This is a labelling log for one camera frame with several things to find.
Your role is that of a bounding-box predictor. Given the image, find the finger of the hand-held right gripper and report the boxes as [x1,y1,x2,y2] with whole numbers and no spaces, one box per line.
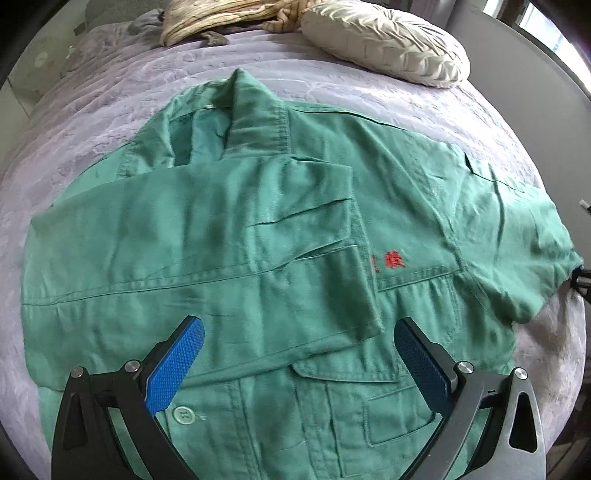
[571,267,591,304]

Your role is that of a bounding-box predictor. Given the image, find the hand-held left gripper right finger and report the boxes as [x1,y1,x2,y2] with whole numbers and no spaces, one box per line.
[394,317,549,480]

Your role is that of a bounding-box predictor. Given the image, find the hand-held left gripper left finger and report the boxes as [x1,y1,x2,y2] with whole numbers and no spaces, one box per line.
[51,315,205,480]

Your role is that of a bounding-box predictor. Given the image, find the green work jacket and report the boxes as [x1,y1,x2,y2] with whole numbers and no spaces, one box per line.
[21,68,583,480]

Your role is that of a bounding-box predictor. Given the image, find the purple plush blanket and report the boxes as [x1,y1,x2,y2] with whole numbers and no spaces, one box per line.
[0,18,588,480]

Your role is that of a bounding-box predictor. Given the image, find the window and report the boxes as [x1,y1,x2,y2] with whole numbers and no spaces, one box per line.
[517,0,573,49]

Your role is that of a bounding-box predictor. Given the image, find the cream pleated pillow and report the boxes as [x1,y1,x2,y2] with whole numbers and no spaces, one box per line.
[299,4,471,88]

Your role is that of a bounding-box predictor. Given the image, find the white round fan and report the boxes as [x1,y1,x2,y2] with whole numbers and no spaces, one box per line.
[25,36,63,90]

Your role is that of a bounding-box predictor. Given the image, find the grey crumpled cloth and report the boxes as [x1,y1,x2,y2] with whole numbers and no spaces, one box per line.
[127,8,230,47]

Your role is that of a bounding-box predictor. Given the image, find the beige striped cloth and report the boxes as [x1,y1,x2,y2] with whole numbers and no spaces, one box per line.
[161,0,319,47]

